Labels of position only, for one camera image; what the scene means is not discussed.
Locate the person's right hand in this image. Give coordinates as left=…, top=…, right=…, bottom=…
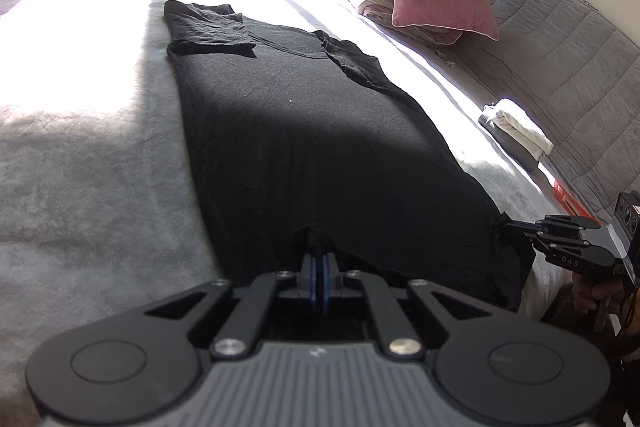
left=570, top=273, right=627, bottom=324

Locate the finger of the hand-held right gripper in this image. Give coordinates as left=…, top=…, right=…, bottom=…
left=501, top=227, right=617, bottom=268
left=502, top=215, right=600, bottom=234

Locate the orange box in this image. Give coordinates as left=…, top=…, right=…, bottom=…
left=552, top=179, right=590, bottom=217

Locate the black t-shirt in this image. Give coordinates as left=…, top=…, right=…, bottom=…
left=163, top=0, right=538, bottom=313

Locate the folded white cloth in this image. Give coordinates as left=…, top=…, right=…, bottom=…
left=482, top=98, right=555, bottom=160

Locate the bed with grey sheet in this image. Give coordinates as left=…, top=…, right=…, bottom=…
left=0, top=0, right=618, bottom=427

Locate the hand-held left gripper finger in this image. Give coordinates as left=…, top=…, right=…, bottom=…
left=142, top=252, right=321, bottom=360
left=321, top=252, right=502, bottom=359

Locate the folded grey cloth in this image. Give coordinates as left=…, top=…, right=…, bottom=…
left=477, top=106, right=501, bottom=130

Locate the grey quilted headboard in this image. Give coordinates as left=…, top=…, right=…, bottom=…
left=440, top=0, right=640, bottom=228

